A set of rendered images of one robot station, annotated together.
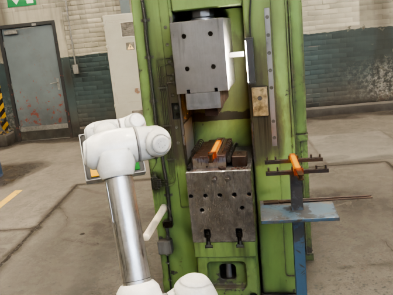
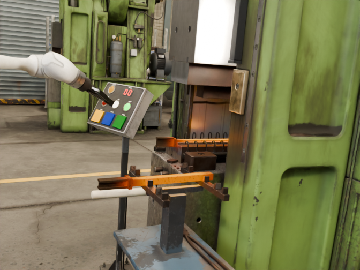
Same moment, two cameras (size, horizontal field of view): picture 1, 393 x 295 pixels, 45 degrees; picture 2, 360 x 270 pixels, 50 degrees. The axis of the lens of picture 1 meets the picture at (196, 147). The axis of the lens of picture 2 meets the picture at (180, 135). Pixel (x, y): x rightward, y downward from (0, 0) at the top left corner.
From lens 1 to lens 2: 234 cm
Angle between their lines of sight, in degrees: 54
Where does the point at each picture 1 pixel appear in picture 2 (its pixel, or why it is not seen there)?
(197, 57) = (182, 16)
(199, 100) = (177, 71)
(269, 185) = (230, 217)
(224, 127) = not seen: hidden behind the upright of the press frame
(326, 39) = not seen: outside the picture
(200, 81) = (181, 46)
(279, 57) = (268, 28)
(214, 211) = (158, 208)
